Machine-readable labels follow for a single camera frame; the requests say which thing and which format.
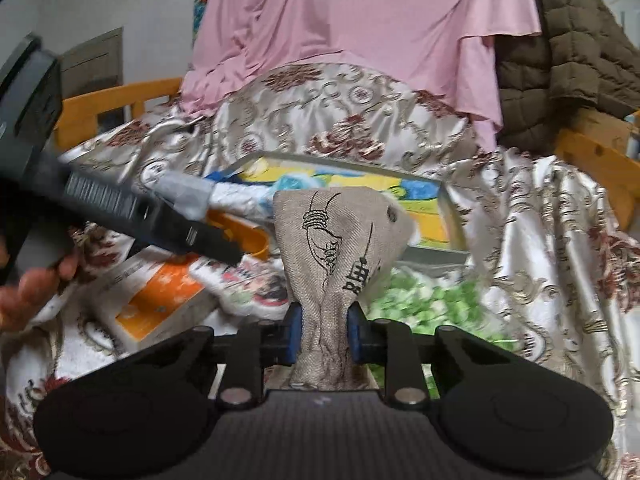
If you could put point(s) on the floral satin blanket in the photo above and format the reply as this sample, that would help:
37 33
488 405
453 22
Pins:
540 220

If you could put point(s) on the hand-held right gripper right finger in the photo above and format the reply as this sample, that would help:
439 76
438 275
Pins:
355 334

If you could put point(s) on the pink sheet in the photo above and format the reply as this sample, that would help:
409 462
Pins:
350 25

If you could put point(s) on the white orange box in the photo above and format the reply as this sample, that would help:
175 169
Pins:
160 300

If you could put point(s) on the green artificial leaf bunch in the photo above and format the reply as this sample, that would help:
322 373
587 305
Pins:
440 305

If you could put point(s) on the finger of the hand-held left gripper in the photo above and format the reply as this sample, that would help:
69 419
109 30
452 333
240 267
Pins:
200 235

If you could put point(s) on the brown quilted jacket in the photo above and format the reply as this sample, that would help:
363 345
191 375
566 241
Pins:
565 50

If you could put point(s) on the printed white packet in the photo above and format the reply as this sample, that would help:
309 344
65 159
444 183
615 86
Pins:
250 287

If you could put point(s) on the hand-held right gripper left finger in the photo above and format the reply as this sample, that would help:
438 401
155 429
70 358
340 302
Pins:
293 332

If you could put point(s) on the cartoon print tray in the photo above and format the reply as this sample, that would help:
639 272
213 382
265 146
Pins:
425 195

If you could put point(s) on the grey wall panel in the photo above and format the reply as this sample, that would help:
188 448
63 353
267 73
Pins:
95 65

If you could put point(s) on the wooden bed frame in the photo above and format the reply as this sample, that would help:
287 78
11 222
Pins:
100 102

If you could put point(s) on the grey face mask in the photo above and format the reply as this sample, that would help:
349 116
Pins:
182 192

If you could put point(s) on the person's left hand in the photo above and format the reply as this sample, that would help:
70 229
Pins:
25 300

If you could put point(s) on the orange curved object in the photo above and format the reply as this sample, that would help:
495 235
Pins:
245 237

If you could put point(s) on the blue wall poster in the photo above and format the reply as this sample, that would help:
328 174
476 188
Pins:
201 5

